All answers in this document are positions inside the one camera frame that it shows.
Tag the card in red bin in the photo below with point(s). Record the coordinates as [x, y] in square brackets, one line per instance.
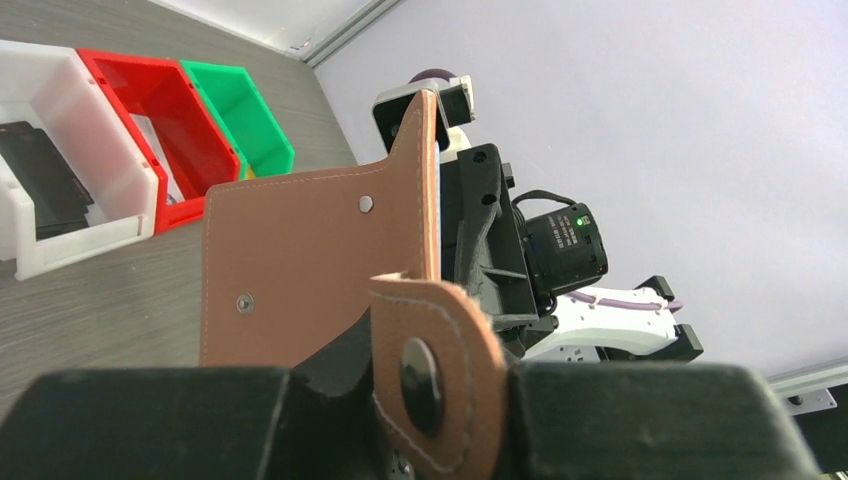
[174, 193]

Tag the green plastic bin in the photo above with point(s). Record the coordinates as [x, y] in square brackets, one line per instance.
[235, 102]

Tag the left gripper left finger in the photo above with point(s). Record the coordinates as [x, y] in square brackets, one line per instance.
[313, 421]

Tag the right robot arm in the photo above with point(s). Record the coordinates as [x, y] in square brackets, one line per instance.
[534, 263]

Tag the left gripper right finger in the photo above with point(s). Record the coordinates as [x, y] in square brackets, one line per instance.
[650, 420]

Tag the pink leather card holder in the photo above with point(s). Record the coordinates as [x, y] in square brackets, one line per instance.
[292, 262]

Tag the black card in white bin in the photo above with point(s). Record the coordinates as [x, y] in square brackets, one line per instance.
[61, 201]

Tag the white plastic bin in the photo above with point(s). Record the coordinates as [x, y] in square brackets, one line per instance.
[50, 88]

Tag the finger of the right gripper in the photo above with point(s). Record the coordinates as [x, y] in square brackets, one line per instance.
[481, 249]

